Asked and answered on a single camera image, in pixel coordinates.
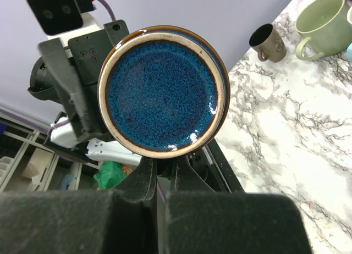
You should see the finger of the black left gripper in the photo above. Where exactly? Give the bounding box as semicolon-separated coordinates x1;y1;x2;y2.
38;38;92;132

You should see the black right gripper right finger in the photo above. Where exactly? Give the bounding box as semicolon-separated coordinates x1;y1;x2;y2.
164;156;312;253

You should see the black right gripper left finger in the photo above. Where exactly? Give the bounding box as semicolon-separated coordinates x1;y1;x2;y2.
1;158;157;253

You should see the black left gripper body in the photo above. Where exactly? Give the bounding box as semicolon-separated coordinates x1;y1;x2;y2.
68;20;129;141

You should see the dark blue mug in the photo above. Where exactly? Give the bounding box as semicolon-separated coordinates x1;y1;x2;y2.
97;25;230;159

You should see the brown striped mug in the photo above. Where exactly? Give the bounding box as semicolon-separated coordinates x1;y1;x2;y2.
249;24;287;63

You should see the light blue hexagonal mug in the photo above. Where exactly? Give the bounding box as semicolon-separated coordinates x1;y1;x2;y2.
345;6;352;61

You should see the light green large mug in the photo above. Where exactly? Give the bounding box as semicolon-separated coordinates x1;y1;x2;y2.
295;0;351;60

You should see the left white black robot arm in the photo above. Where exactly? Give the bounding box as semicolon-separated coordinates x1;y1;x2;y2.
28;19;141;167

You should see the green plastic bag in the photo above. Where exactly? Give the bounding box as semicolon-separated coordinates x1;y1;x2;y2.
93;161;127;190

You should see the storage shelf rack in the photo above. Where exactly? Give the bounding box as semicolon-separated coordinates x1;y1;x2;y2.
1;114;98;192

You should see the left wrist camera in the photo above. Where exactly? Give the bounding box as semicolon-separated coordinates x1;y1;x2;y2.
26;0;101;45

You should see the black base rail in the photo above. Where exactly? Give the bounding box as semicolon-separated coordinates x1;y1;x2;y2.
188;139;244;192

